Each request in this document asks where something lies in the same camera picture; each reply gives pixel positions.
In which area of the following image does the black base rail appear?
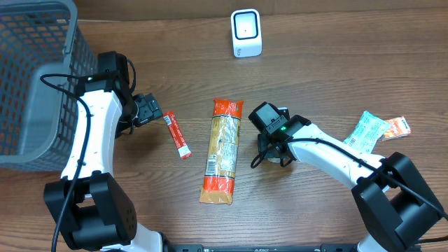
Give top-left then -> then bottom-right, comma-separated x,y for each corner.
172,244 -> 357,252

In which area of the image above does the grey plastic mesh basket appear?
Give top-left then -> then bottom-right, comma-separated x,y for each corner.
1,0 -> 97,172

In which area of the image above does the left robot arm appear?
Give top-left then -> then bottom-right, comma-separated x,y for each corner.
43,51 -> 173,252

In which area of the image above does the white barcode scanner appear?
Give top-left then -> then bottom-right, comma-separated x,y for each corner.
230,8 -> 263,58

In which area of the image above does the red snack stick packet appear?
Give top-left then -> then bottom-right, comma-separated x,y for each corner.
163,111 -> 193,160

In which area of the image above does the green lid white jar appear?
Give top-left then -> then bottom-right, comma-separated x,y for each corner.
267,154 -> 281,163

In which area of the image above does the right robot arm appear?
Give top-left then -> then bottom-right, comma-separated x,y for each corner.
248,102 -> 447,251

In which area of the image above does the orange tissue pack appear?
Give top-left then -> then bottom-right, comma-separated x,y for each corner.
381,116 -> 412,141

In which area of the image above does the orange long noodle package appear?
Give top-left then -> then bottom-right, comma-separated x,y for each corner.
199,99 -> 244,205

